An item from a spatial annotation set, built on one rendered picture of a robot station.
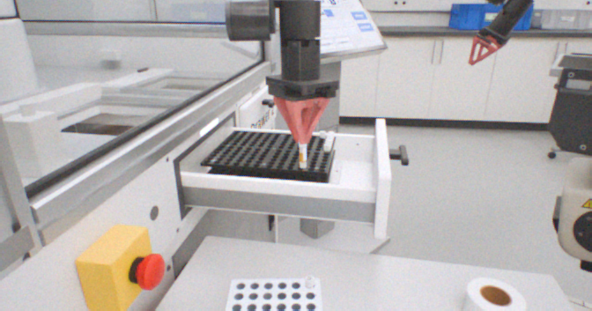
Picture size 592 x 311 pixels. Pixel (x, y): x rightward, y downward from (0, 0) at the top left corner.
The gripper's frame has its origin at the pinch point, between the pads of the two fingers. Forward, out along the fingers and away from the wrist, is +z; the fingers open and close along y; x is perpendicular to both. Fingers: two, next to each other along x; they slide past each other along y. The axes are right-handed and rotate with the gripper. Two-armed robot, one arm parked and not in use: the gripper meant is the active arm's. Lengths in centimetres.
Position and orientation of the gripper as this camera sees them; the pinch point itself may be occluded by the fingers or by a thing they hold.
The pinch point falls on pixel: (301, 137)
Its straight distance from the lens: 56.7
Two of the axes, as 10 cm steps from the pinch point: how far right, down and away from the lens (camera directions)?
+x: 8.2, -2.1, 5.4
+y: 5.8, 2.7, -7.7
